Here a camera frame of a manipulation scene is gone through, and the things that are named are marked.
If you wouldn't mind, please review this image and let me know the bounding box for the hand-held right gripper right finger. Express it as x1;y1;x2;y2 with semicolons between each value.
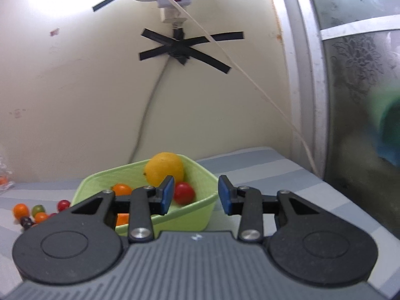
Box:
218;175;326;242

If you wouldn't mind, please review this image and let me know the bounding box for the thin beige cable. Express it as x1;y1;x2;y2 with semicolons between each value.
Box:
155;0;320;176

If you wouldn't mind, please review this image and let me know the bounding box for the yellow lemon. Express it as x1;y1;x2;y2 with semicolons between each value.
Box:
144;152;184;186

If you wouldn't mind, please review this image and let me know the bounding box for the light green plastic basket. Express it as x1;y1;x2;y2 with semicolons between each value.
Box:
71;154;219;237

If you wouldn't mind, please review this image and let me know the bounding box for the frosted patterned window glass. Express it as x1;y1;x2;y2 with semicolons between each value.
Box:
304;0;400;235

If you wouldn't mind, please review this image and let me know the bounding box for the black tape strip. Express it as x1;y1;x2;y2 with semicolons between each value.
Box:
92;0;126;13
141;28;232;75
139;31;244;62

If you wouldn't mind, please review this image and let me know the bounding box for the white window frame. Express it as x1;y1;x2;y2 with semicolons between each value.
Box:
265;0;330;182

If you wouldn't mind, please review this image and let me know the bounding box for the clear plastic bag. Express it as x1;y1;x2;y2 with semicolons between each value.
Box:
0;156;15;192

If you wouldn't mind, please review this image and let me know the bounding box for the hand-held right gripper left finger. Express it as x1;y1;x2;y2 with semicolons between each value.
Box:
71;175;175;243

